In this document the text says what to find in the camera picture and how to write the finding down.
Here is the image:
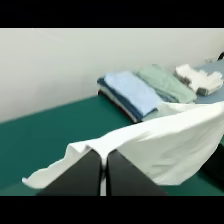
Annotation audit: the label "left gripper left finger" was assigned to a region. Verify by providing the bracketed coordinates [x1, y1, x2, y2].
[37, 148, 103, 197]

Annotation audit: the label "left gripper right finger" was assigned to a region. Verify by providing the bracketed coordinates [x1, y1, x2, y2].
[106, 149, 168, 197]

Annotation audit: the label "white shirt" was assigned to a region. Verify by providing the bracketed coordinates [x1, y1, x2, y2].
[21, 100, 224, 190]

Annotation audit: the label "dark blue garment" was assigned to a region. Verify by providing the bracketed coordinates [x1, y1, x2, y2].
[96, 77, 174, 123]

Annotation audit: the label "light blue garment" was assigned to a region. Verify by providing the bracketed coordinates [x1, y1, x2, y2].
[103, 70, 164, 118]

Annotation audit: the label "pale green garment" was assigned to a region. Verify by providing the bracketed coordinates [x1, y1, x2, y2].
[133, 64, 198, 104]

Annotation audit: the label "white and grey garment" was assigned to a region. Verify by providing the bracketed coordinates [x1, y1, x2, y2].
[174, 63, 224, 97]

